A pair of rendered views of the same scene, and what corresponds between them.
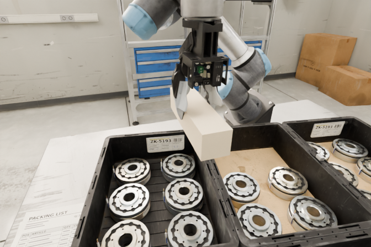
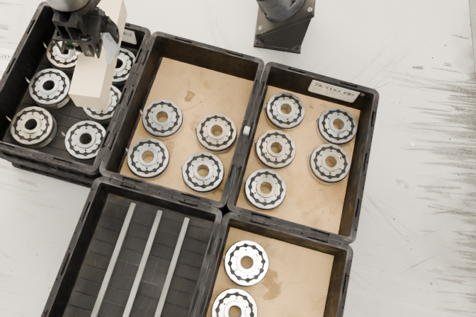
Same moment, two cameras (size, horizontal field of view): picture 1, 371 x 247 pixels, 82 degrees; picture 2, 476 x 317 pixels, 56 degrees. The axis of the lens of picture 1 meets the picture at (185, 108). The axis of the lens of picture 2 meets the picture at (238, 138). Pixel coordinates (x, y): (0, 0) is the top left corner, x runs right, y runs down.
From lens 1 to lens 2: 0.75 m
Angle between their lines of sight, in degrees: 43
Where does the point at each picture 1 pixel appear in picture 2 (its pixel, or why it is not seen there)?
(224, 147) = (96, 104)
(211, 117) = (95, 71)
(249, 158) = (211, 85)
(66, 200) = (11, 42)
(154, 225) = (66, 119)
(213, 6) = (64, 6)
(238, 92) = not seen: outside the picture
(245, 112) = (268, 8)
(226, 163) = (178, 81)
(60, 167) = not seen: outside the picture
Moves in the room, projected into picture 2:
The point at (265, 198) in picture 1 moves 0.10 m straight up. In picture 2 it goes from (183, 138) to (182, 124)
